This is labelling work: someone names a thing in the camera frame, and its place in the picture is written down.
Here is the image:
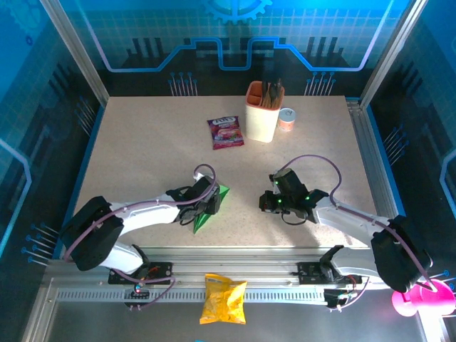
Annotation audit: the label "purple candy bag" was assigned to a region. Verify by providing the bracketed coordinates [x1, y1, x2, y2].
[207, 114, 246, 150]

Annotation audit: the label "pink plastic cup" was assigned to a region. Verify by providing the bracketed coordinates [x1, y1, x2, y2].
[390, 279, 456, 318]

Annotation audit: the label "blue aluminium side rail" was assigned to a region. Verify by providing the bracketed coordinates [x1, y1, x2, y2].
[346, 95, 421, 259]
[52, 103, 108, 259]

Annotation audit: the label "wooden utensil handles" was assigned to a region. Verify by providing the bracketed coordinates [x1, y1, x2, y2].
[261, 82, 276, 108]

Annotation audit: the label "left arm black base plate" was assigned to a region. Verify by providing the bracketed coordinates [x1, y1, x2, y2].
[108, 261, 175, 286]

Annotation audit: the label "aluminium frame post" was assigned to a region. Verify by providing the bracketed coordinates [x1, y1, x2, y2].
[38, 0, 115, 110]
[358, 0, 430, 110]

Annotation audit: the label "small orange can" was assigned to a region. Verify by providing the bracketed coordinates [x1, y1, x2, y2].
[276, 108, 297, 133]

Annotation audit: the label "yellow chips bag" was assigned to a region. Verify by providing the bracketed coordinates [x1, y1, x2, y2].
[199, 273, 249, 326]

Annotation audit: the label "grey slotted cable duct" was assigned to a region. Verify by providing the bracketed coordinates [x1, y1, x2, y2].
[56, 287, 328, 304]

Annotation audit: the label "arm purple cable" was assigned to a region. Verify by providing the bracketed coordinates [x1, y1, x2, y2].
[284, 153, 437, 311]
[63, 163, 217, 311]

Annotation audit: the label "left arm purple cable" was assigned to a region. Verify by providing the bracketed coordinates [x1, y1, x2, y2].
[63, 163, 217, 311]

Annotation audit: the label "long aluminium rail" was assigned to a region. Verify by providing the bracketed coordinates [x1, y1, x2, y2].
[46, 247, 428, 290]

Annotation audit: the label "cream utensil holder orange rim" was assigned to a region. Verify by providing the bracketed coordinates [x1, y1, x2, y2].
[245, 81, 286, 143]

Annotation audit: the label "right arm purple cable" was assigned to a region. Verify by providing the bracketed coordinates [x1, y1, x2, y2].
[284, 153, 437, 311]

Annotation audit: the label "black utensil handle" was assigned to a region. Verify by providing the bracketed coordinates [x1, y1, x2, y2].
[269, 77, 285, 105]

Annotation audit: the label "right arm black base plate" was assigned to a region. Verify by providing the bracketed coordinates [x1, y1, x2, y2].
[296, 261, 363, 286]

